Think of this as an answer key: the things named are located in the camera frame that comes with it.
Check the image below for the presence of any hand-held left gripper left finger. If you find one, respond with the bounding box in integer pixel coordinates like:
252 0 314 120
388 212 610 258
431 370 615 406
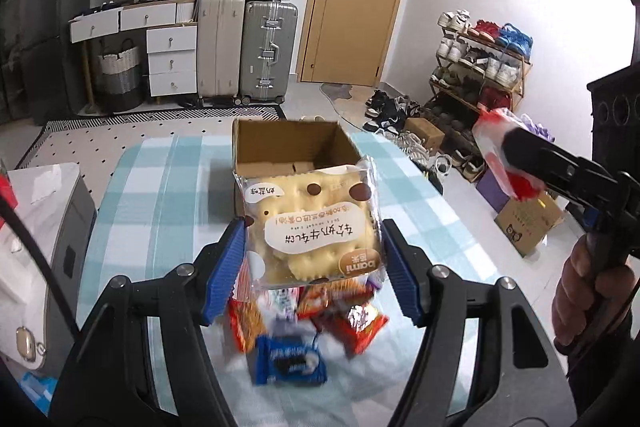
50 216 248 427

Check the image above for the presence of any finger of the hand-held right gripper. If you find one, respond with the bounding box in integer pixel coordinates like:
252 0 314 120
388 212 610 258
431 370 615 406
542 186 599 233
502 127 623 200

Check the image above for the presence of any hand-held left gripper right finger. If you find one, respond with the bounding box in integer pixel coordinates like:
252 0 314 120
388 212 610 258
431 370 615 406
381 218 596 427

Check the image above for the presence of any red white snack packet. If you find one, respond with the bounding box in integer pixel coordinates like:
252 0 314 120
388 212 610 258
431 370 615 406
472 107 546 202

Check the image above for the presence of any large red snack packet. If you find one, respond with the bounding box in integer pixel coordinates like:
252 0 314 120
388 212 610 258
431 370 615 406
311 304 390 357

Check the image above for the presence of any cream cracker packet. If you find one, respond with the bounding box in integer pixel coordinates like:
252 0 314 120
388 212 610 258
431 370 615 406
234 155 386 290

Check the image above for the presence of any brown cardboard box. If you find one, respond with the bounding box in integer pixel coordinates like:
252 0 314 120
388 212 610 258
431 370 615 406
231 117 363 220

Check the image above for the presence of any person's right forearm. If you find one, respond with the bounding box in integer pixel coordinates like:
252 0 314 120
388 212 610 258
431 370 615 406
565 322 636 427

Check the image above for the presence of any person's right hand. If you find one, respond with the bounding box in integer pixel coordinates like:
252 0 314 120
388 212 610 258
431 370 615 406
552 237 627 352

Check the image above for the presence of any red white striped packet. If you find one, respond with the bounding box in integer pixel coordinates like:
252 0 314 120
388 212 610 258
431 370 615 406
234 264 253 303

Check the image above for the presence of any purple plastic bag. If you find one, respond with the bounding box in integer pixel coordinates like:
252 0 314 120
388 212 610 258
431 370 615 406
520 114 556 142

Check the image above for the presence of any printed cardboard box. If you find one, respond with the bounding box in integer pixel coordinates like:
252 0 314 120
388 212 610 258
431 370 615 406
494 191 566 258

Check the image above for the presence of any red orange snack packet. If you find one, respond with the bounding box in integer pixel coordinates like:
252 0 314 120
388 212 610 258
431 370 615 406
297 282 373 319

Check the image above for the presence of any wooden shoe rack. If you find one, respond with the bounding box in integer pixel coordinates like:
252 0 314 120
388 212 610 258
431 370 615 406
427 27 533 158

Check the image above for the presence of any blue cookie packet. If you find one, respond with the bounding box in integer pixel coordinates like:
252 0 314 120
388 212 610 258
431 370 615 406
252 334 328 388

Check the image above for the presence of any small plain cardboard box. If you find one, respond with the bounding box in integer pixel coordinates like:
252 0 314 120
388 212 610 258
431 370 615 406
404 117 446 150

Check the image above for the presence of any shoe rack with shoes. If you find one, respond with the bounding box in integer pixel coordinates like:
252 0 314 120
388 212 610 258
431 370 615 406
429 9 535 180

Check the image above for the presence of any pile of dark shoes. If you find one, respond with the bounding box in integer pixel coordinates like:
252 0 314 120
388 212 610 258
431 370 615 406
362 89 426 132

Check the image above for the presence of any white grey appliance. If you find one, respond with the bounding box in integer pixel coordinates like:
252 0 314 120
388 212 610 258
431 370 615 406
0 162 98 383

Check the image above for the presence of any grey door mat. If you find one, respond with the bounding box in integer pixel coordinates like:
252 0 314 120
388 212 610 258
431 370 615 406
320 83 382 128

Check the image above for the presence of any patterned floor rug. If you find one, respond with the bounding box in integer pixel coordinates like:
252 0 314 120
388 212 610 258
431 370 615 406
15 104 288 172

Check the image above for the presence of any white drawer cabinet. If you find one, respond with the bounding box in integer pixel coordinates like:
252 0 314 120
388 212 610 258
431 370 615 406
146 26 199 98

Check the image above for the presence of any beige suitcase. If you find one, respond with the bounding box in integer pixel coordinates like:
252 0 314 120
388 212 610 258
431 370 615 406
196 0 247 105

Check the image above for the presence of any light blue tissue pack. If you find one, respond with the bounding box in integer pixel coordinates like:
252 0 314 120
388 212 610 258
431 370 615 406
20 372 61 408

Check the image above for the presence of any grey white laundry basket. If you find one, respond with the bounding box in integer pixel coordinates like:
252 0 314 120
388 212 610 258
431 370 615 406
96 39 143 110

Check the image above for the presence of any silver suitcase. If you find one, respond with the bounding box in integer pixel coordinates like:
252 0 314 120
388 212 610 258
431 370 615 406
239 0 299 104

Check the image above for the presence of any red box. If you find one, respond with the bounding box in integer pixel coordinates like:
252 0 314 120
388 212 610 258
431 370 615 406
0 172 18 212

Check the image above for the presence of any white drawer desk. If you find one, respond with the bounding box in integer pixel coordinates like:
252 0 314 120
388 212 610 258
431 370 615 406
69 0 201 45

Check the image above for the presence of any grey refrigerator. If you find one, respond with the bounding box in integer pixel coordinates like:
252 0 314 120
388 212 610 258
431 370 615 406
0 0 98 122

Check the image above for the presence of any black cable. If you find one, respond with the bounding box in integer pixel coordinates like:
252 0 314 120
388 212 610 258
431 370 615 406
0 194 81 343

